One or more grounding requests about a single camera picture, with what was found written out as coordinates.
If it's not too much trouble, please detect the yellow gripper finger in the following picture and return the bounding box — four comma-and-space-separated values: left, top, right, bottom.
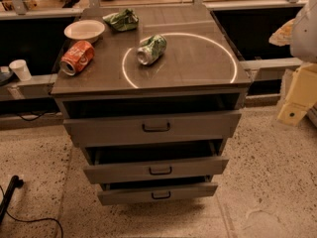
268, 19, 294, 47
276, 62, 317, 126

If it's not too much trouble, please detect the grey top drawer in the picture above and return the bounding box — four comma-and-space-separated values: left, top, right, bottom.
64, 111, 241, 148

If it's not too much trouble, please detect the grey drawer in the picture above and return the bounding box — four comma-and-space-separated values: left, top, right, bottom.
97, 182, 218, 205
64, 111, 241, 148
83, 157, 229, 183

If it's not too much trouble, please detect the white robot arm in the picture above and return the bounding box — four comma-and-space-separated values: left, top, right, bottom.
268, 0, 317, 126

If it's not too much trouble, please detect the grey drawer cabinet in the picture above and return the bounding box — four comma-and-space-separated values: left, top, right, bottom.
52, 6, 251, 191

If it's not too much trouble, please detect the grey middle drawer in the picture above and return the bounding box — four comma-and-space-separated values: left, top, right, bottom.
83, 157, 229, 183

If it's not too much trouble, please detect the grey bottom drawer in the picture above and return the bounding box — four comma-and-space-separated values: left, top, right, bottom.
97, 182, 218, 205

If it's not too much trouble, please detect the crushed green soda can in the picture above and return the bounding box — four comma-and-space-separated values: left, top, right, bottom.
137, 35, 167, 65

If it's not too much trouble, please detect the crumpled green chip bag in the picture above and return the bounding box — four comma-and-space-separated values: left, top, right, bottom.
102, 9, 139, 32

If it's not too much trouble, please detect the white bowl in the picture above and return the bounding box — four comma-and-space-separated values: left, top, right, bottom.
64, 20, 105, 44

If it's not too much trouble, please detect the crushed orange soda can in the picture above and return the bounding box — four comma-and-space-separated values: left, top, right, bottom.
59, 41, 94, 76

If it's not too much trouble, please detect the white paper cup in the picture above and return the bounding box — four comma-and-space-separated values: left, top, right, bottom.
9, 59, 32, 81

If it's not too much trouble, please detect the dark plate on ledge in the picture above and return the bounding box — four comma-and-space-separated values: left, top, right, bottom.
0, 66, 14, 86

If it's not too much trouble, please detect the black cable on floor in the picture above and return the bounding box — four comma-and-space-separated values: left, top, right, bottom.
0, 184, 64, 238

